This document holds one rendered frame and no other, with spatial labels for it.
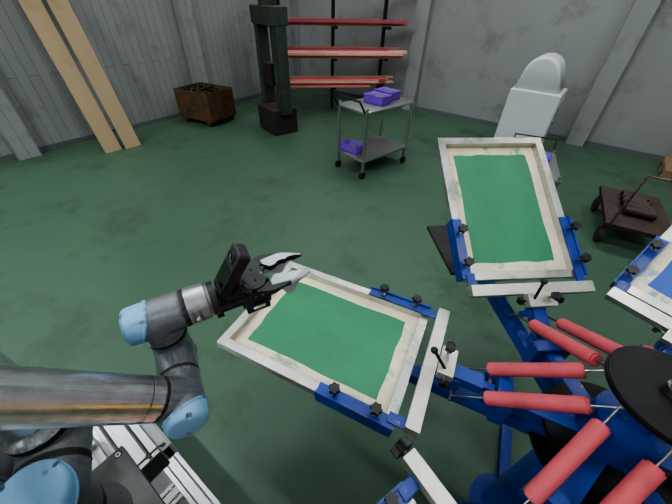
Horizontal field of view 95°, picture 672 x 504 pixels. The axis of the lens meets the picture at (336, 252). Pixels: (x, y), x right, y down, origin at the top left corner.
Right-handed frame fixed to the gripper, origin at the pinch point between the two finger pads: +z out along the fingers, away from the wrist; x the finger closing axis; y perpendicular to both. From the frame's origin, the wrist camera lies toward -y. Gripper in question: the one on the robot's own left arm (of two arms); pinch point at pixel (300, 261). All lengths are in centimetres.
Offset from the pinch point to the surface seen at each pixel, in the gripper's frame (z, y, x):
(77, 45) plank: -87, 107, -618
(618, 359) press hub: 81, 29, 51
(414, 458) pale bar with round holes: 20, 58, 42
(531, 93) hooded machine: 508, 100, -252
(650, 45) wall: 705, 33, -217
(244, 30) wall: 226, 134, -813
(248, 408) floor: -21, 174, -34
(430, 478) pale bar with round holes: 21, 57, 48
